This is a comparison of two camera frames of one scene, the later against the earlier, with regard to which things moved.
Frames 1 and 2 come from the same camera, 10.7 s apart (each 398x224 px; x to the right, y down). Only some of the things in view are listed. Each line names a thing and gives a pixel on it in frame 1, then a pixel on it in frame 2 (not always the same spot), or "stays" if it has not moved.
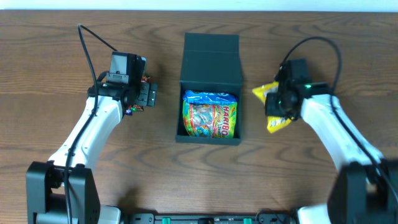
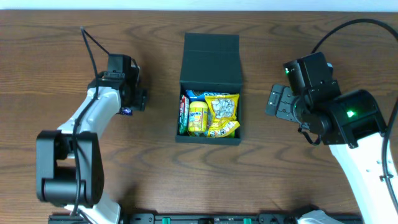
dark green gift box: x=211 y=62 stays
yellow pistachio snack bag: x=273 y=123 → x=223 y=109
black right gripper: x=270 y=106 → x=280 y=101
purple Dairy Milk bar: x=129 y=112 stays
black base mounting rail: x=211 y=218 stays
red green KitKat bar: x=135 y=107 → x=184 y=115
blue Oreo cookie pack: x=209 y=97 stays
